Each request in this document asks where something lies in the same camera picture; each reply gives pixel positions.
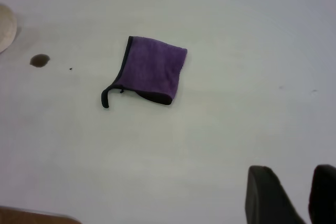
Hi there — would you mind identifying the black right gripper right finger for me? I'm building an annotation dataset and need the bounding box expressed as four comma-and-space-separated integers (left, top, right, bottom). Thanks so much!
307, 164, 336, 224

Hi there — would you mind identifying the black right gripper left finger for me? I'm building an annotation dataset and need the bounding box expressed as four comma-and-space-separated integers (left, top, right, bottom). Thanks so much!
245, 165, 307, 224

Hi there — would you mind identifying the purple cloth with black trim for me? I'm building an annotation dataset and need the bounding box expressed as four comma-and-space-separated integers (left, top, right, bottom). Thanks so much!
101, 36, 188, 109

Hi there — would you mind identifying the white paper cup green print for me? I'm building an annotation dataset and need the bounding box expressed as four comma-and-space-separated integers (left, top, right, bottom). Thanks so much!
0, 4, 18, 54

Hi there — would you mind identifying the brown coffee stain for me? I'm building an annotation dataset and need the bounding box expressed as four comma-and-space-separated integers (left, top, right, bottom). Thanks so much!
29, 54, 50, 68

